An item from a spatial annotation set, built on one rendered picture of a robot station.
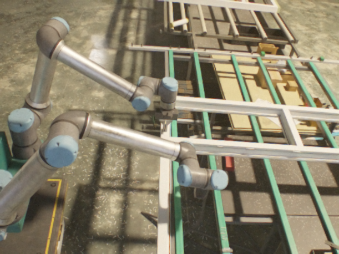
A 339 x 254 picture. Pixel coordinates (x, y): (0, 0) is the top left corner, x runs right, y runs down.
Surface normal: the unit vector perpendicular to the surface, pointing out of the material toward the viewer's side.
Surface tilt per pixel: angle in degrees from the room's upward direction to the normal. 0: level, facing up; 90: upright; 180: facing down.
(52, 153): 85
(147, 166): 0
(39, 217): 0
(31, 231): 0
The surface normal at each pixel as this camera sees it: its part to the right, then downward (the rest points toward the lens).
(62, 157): 0.22, 0.57
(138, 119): 0.11, -0.76
